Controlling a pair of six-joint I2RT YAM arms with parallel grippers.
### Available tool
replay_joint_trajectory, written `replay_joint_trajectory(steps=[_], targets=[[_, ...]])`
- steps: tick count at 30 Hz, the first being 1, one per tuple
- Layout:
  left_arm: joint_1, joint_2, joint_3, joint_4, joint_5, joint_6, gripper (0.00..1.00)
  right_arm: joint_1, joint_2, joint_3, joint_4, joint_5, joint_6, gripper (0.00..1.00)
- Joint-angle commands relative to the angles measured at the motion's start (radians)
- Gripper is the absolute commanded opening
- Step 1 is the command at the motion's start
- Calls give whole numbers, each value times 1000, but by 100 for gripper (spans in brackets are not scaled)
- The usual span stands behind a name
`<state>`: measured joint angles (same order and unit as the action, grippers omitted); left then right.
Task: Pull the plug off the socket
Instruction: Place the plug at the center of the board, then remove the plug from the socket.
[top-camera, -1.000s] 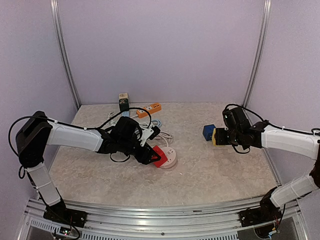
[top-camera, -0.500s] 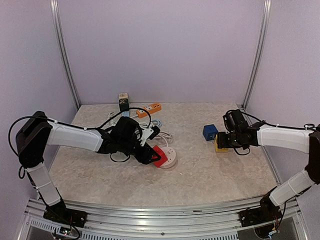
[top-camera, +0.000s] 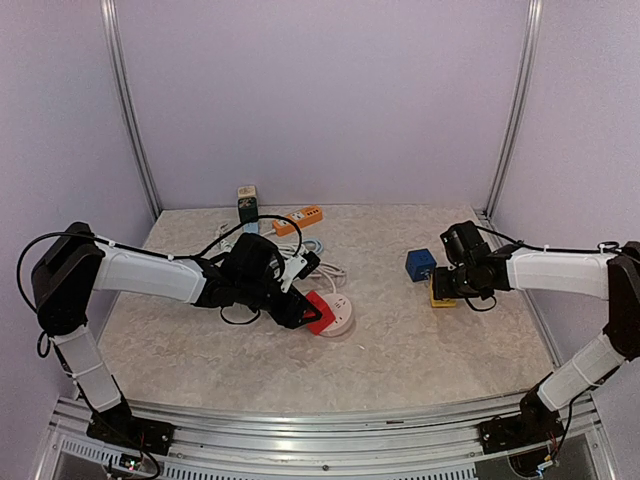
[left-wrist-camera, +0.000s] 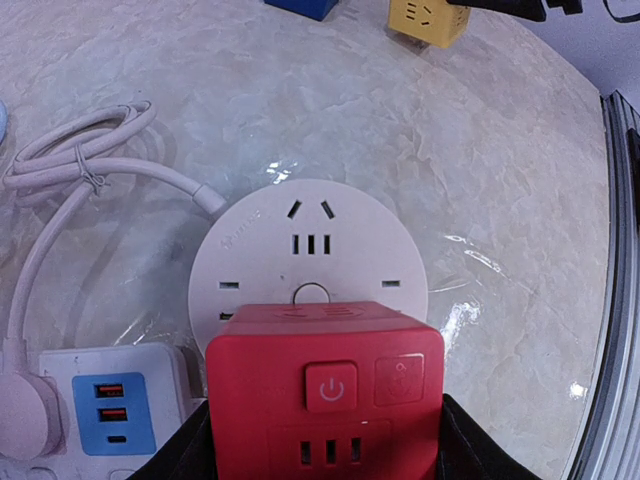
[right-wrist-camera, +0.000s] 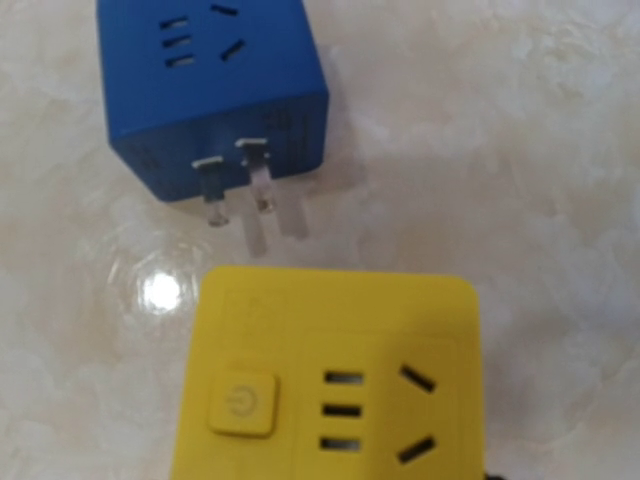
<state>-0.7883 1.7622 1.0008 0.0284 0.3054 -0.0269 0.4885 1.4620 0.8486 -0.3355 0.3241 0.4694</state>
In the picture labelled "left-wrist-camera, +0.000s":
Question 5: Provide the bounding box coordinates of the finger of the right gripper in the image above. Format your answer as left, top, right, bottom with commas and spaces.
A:
447, 0, 546, 21

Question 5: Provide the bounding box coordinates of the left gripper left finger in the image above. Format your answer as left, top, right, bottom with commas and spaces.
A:
129, 401, 210, 480

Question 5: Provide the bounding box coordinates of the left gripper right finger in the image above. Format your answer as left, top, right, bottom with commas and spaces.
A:
439, 394, 539, 480

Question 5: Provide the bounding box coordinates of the white power strip blue USB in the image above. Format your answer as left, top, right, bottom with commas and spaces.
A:
1, 343, 202, 479

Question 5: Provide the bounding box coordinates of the yellow cube socket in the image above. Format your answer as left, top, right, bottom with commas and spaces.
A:
388, 0, 471, 48

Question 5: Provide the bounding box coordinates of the red cube socket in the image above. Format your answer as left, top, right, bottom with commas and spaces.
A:
205, 302, 444, 479

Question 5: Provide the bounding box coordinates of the blue cube socket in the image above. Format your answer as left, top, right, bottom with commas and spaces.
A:
264, 0, 338, 21

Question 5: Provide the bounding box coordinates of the white round socket base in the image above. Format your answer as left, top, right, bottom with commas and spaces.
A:
188, 179, 428, 350

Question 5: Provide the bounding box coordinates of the front aluminium rail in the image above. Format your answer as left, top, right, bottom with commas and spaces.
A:
567, 92, 639, 479

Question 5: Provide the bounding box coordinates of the pinkish white cable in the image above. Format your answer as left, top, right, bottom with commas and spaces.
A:
0, 100, 229, 461

